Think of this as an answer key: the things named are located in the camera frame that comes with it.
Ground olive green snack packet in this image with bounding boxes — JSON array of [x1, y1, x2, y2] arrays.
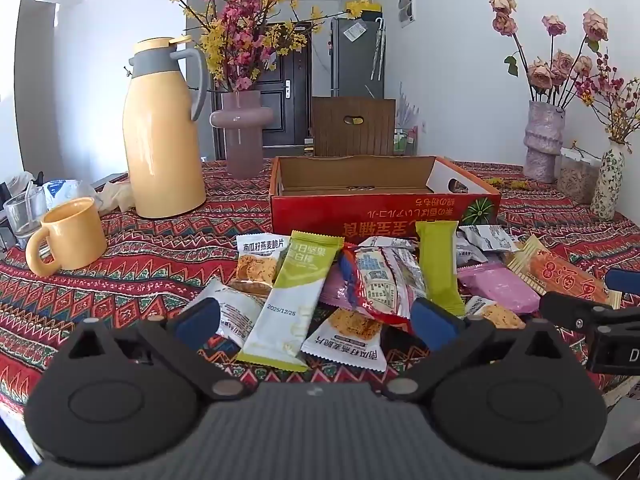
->
[[416, 220, 467, 317]]

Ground patterned red tablecloth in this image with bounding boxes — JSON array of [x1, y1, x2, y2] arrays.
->
[[0, 160, 640, 441]]

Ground orange snack packet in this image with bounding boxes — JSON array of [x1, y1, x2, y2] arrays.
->
[[505, 235, 623, 311]]

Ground red berry and yellow twigs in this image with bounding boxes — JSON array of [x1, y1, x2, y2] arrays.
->
[[575, 52, 640, 146]]

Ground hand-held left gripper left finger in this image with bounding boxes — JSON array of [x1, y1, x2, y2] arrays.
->
[[65, 297, 248, 403]]

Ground grey refrigerator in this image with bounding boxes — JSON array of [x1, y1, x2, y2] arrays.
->
[[330, 16, 386, 100]]

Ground clear folded umbrella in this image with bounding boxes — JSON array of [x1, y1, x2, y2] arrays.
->
[[370, 17, 387, 81]]

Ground dark entrance door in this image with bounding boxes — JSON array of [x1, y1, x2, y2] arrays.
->
[[210, 22, 313, 161]]

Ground white oat crisp packet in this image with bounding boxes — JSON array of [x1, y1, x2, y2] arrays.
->
[[465, 296, 526, 330], [235, 234, 287, 296], [300, 307, 388, 373]]

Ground pink glass vase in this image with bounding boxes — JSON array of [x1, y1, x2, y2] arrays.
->
[[210, 91, 274, 181]]

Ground yellow thermos jug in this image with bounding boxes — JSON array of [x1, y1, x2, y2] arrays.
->
[[122, 36, 208, 219]]

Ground textured purple vase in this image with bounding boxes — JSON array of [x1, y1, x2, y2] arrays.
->
[[522, 101, 566, 184]]

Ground floral patterned vase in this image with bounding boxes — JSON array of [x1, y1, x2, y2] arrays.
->
[[590, 141, 626, 221]]

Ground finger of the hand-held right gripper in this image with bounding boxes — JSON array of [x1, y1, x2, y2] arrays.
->
[[605, 268, 640, 293], [538, 291, 640, 334]]

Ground large white snack packet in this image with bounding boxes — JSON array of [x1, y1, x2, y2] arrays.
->
[[187, 277, 266, 353]]

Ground clear drinking glass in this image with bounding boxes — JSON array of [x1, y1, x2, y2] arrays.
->
[[4, 187, 48, 250]]

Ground pink and yellow blossom branches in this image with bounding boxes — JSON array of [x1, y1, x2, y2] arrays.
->
[[165, 0, 372, 93]]

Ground light green snack bar packet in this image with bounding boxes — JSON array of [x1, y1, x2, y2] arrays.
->
[[236, 230, 346, 373]]

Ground beige crumpled cloth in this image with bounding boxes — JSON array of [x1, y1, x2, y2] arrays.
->
[[97, 180, 136, 213]]

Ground red cardboard box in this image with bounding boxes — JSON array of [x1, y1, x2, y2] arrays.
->
[[269, 155, 502, 241]]

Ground yellow ceramic mug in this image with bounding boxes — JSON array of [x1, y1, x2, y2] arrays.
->
[[25, 196, 107, 277]]

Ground red and white snack packet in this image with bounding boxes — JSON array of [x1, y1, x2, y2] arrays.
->
[[340, 245, 428, 333]]

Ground wooden chair back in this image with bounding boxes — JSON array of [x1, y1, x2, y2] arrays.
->
[[311, 96, 397, 157]]

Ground clear storage container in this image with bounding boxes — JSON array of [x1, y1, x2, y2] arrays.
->
[[556, 147, 603, 206]]

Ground small shelf with items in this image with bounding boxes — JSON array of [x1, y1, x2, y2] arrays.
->
[[392, 125, 418, 157]]

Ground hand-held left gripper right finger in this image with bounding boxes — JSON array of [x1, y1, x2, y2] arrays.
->
[[380, 297, 568, 403]]

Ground white plastic bag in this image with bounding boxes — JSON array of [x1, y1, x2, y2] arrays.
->
[[42, 178, 103, 211]]

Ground dried pink roses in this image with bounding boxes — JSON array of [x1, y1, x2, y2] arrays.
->
[[489, 0, 611, 108]]

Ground yellow box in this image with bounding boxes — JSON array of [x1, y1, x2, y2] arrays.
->
[[345, 0, 383, 21]]

